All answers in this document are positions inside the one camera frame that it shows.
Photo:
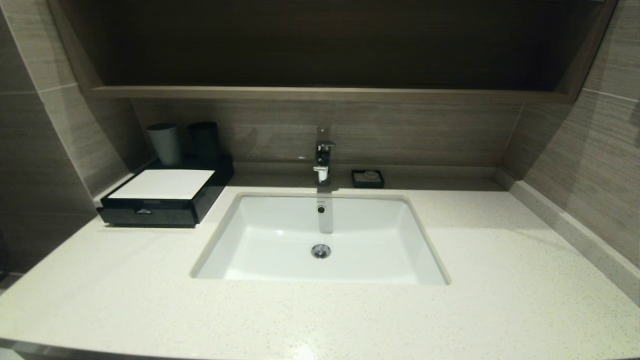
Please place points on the black drawer box housing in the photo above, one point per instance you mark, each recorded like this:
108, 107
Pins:
208, 199

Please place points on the chrome faucet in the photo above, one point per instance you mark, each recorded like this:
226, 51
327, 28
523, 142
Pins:
323, 156

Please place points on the black soap dish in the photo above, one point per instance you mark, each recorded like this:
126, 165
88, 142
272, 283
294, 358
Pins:
356, 184

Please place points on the round beige soap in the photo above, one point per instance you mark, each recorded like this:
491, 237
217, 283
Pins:
371, 175

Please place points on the chrome drain stopper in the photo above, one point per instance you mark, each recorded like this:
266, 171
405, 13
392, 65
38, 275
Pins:
320, 251

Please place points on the white ceramic sink basin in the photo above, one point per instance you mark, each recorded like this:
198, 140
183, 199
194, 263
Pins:
360, 240

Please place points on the black cup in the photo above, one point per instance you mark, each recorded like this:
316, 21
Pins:
204, 145

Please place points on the white paper card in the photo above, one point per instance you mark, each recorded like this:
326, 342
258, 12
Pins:
165, 184

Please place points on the pale grey cup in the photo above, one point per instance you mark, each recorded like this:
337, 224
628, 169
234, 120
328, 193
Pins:
165, 145

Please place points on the wooden wall shelf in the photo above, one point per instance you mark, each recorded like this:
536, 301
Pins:
325, 94

